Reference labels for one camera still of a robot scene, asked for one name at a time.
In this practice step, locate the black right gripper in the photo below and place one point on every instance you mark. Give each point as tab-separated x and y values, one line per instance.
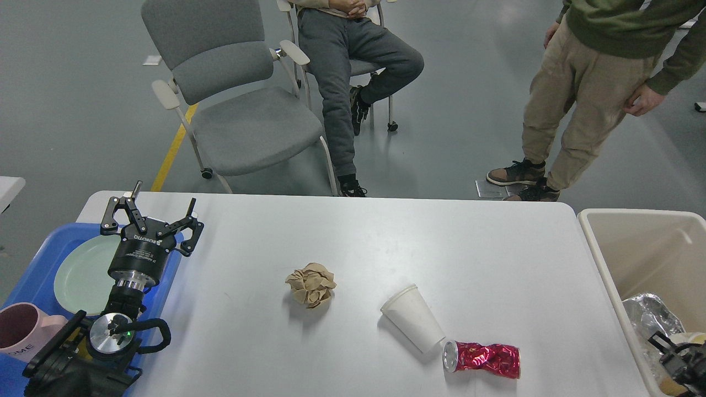
684	363

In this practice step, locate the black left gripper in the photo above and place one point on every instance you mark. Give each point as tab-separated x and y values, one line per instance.
140	259

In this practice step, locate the aluminium foil sheet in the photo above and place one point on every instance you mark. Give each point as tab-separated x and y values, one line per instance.
648	314

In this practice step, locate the light green plate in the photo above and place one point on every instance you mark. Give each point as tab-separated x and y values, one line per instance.
82	282

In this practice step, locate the pink mug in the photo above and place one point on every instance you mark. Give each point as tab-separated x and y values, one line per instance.
26	329

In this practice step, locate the crushed red can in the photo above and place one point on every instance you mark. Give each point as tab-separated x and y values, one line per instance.
499	359

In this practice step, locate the crushed white paper cup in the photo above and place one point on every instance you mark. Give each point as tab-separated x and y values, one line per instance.
689	337

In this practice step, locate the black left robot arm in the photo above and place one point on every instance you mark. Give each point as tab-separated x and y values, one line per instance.
93	357

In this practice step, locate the beige plastic bin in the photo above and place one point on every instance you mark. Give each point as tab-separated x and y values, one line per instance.
657	251

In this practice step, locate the blue plastic tray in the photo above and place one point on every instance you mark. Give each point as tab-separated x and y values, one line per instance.
37	286

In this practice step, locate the white side table corner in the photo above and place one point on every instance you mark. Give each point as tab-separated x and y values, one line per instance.
10	188

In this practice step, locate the empty grey chair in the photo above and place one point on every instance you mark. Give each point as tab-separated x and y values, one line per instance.
213	46

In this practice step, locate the crumpled brown paper ball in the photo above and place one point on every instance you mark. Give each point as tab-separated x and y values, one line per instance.
312	285

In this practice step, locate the metal floor plates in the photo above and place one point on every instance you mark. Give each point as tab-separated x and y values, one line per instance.
487	190

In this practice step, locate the occupied grey chair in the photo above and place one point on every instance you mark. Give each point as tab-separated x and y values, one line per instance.
358	67

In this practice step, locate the seated person grey trousers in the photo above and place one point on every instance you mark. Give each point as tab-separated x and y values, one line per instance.
331	34

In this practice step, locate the standing person green hoodie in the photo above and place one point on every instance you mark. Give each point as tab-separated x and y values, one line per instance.
602	60

